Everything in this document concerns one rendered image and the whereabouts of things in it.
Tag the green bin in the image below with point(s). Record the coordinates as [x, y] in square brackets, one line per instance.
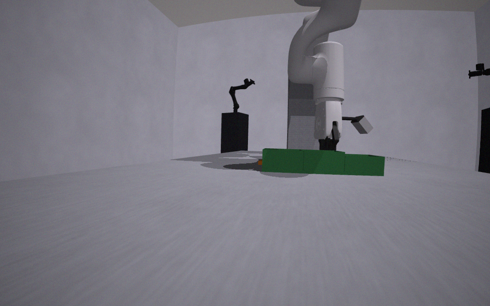
[321, 162]

